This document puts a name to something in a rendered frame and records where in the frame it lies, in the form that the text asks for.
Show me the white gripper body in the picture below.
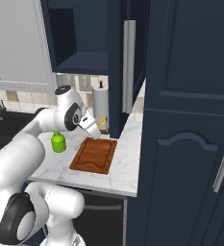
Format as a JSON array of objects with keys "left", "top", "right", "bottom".
[{"left": 78, "top": 111, "right": 103, "bottom": 139}]

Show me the brown wooden cutting board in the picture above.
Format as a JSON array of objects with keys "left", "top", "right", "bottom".
[{"left": 68, "top": 136, "right": 118, "bottom": 176}]

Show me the green bottle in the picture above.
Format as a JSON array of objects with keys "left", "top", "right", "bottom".
[{"left": 50, "top": 130, "right": 67, "bottom": 154}]

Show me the dark blue open cabinet door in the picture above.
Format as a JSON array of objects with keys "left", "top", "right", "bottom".
[{"left": 106, "top": 0, "right": 151, "bottom": 139}]

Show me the black sink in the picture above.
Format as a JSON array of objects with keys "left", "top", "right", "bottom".
[{"left": 0, "top": 109, "right": 46, "bottom": 160}]

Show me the dark blue arched cabinet door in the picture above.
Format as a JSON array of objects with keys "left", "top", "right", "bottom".
[{"left": 126, "top": 108, "right": 224, "bottom": 246}]

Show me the dark blue tall cabinet door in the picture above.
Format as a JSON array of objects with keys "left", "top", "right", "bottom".
[{"left": 143, "top": 0, "right": 224, "bottom": 113}]

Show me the white paper towel roll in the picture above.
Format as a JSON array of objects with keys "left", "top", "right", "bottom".
[{"left": 90, "top": 81, "right": 111, "bottom": 135}]

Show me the black dishwasher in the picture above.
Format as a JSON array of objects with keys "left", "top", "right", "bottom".
[{"left": 72, "top": 187, "right": 129, "bottom": 246}]

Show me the long silver door handle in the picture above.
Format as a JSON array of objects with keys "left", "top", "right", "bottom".
[{"left": 121, "top": 19, "right": 137, "bottom": 115}]

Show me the grey dishwasher handle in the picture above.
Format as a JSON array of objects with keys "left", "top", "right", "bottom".
[{"left": 84, "top": 204, "right": 124, "bottom": 211}]

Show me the white wall cabinet door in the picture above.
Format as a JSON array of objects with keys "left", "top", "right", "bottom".
[{"left": 0, "top": 0, "right": 59, "bottom": 94}]

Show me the short silver door handle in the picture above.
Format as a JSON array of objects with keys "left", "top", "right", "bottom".
[{"left": 212, "top": 142, "right": 224, "bottom": 194}]

